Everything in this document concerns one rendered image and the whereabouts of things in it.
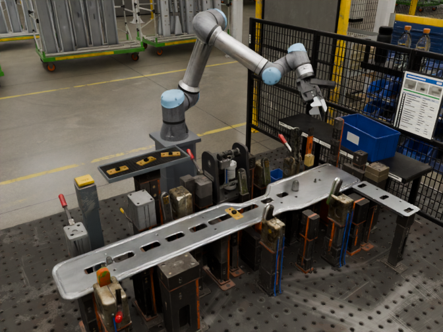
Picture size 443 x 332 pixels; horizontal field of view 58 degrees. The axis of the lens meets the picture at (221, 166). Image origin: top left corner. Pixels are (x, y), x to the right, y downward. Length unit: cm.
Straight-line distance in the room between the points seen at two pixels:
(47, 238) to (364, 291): 150
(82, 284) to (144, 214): 35
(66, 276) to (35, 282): 52
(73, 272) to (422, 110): 169
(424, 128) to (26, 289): 195
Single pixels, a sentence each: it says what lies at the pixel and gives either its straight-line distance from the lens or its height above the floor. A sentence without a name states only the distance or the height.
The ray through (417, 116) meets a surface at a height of 125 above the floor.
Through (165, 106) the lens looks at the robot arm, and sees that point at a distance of 203.
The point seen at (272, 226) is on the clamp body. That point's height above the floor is 104.
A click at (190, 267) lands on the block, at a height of 103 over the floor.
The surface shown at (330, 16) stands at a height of 145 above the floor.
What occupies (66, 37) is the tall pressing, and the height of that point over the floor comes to 56.
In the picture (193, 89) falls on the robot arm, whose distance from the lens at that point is 211.
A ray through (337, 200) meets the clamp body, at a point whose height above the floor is 103.
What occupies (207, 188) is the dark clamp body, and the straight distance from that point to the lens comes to 174.
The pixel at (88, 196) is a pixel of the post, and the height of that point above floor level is 110.
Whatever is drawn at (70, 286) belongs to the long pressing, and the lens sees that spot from 144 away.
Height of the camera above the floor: 195
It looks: 28 degrees down
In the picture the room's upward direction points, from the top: straight up
